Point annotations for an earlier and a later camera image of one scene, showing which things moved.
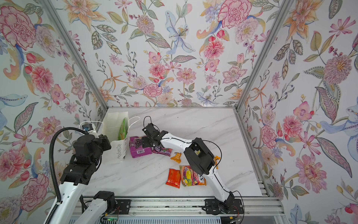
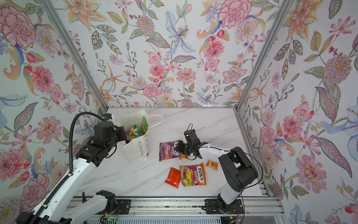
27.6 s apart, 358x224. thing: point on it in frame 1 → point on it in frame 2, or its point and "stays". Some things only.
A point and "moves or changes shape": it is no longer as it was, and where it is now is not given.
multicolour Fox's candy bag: [189, 177] stays
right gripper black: [148, 141] → [186, 145]
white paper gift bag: [111, 128] moves or changes shape
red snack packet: [174, 178] stays
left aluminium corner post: [51, 10] stays
